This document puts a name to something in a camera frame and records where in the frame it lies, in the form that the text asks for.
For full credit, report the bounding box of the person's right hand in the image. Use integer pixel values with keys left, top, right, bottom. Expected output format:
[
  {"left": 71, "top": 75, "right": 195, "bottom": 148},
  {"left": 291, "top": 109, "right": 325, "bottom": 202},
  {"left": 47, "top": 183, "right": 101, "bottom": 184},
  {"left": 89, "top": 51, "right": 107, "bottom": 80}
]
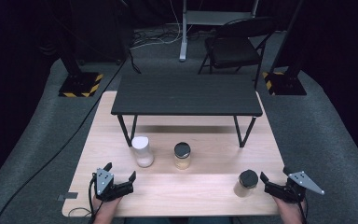
[{"left": 272, "top": 195, "right": 309, "bottom": 217}]

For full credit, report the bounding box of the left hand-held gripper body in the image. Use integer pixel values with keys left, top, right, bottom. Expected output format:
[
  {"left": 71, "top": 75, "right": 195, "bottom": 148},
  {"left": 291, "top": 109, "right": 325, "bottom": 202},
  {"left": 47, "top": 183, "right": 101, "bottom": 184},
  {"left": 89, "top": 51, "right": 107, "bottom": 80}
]
[{"left": 94, "top": 168, "right": 134, "bottom": 203}]

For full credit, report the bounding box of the person's left hand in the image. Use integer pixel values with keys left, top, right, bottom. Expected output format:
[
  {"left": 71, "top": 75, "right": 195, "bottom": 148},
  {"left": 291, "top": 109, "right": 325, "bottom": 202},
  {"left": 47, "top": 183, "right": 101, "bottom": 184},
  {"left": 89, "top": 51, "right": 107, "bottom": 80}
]
[{"left": 91, "top": 194, "right": 124, "bottom": 213}]

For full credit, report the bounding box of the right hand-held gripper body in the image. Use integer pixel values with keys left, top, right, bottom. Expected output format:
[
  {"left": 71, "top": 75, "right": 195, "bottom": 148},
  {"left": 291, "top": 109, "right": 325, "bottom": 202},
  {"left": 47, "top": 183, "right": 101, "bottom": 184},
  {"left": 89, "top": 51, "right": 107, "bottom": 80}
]
[{"left": 264, "top": 170, "right": 326, "bottom": 205}]

